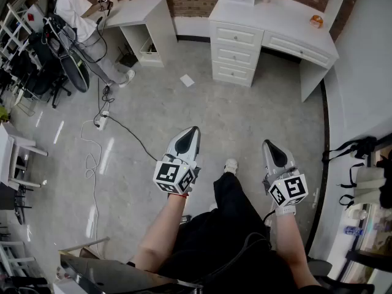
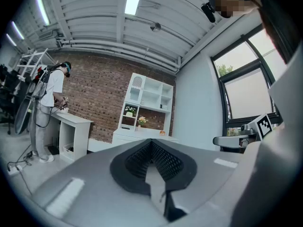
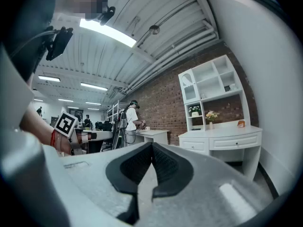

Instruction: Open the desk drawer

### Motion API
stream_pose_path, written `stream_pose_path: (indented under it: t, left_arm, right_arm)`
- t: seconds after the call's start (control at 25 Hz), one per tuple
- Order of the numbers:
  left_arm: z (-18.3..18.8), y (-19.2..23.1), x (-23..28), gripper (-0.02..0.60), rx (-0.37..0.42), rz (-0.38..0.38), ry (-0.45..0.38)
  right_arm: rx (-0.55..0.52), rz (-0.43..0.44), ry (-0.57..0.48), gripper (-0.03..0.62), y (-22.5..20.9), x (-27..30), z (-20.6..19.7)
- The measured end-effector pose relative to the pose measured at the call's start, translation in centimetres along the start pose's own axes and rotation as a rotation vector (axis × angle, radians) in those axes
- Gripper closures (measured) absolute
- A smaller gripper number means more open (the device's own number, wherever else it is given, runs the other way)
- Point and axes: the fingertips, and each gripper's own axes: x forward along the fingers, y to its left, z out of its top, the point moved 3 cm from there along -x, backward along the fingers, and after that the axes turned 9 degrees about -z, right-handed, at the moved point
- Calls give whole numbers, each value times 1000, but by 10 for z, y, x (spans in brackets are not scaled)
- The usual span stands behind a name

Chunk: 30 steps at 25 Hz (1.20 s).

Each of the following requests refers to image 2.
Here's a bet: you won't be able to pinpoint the black office chair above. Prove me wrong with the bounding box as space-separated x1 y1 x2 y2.
0 64 19 135

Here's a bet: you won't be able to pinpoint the white power strip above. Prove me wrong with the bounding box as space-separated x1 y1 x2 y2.
7 164 23 175

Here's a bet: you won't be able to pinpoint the white desk with shelf hutch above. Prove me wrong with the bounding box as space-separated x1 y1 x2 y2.
112 72 180 151

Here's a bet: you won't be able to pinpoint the plain white desk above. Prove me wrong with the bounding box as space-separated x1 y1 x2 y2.
50 111 94 164

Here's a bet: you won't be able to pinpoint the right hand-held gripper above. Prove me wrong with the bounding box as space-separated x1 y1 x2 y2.
212 113 273 148

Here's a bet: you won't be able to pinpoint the white desk drawer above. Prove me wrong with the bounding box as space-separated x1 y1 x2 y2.
113 135 145 148

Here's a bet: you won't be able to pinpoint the white ceiling pipes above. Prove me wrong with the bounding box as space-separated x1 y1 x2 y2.
59 38 182 69

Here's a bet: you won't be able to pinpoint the black framed window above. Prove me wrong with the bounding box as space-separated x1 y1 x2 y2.
210 24 288 137

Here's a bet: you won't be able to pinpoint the round photo reflector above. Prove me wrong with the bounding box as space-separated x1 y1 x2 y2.
13 83 36 135

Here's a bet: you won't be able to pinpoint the long ceiling tube light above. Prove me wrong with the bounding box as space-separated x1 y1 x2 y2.
35 0 51 26

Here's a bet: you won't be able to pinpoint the white storage basket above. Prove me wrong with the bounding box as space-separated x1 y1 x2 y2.
62 142 74 155

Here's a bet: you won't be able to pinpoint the short ceiling tube light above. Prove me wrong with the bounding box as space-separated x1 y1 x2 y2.
5 33 18 47
11 21 25 40

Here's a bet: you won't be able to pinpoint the black head-worn camera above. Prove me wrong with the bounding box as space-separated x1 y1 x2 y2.
200 1 217 24

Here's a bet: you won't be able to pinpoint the black floor cable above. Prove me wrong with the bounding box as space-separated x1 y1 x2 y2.
7 144 33 196

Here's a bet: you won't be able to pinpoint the white metal rack frame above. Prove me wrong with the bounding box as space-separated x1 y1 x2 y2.
17 48 57 76

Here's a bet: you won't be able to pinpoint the person's head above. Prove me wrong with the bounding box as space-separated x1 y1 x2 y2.
205 0 261 18

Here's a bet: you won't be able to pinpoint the orange flowers in vase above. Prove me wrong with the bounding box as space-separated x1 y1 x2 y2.
137 116 149 131

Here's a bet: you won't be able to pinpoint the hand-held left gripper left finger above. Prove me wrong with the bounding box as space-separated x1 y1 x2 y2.
30 138 164 224

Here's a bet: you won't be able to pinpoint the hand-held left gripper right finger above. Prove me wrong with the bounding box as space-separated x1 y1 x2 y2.
151 138 245 222

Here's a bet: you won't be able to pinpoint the white flowers in pot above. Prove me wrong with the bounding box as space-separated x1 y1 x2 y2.
124 105 137 118

